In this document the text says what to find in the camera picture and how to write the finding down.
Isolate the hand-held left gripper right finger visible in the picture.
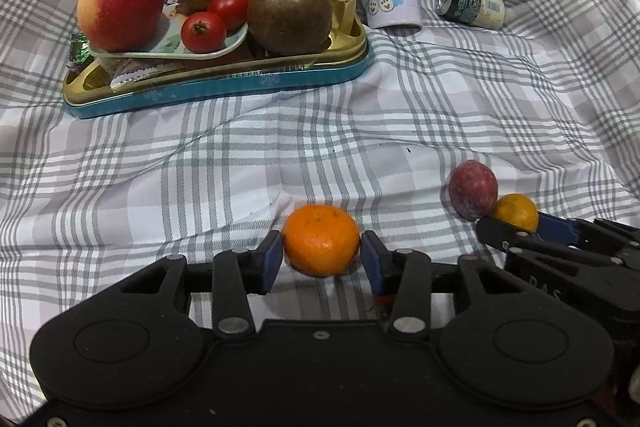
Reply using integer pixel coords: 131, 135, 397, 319
360, 230, 523, 342

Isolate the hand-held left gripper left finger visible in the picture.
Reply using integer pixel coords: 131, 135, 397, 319
117, 229, 285, 342

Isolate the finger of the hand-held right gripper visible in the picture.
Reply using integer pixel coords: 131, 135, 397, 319
474, 216, 545, 259
536, 212, 640, 254

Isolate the small yellow orange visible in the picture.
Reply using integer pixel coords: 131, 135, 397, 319
492, 194, 540, 233

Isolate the orange mandarin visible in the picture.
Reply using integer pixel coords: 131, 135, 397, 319
282, 204, 361, 278

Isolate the purple plum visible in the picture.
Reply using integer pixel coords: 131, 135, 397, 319
448, 160, 499, 222

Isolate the grey plaid blanket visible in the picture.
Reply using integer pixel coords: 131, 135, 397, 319
0, 0, 640, 423

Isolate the teal and gold tin tray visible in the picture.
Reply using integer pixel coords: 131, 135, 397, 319
62, 14, 371, 120

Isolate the green and white can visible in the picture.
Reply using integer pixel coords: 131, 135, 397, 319
436, 0, 507, 28

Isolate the small red tomato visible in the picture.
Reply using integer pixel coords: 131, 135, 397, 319
181, 12, 228, 54
207, 0, 251, 32

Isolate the white oval plate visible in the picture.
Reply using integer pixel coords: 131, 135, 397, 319
87, 14, 249, 59

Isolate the round dark brown fruit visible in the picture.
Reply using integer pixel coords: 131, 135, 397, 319
246, 0, 334, 56

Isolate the green candy wrapper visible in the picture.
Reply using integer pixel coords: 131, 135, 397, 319
66, 33, 96, 72

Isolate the red apple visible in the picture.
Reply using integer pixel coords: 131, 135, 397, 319
76, 0, 167, 53

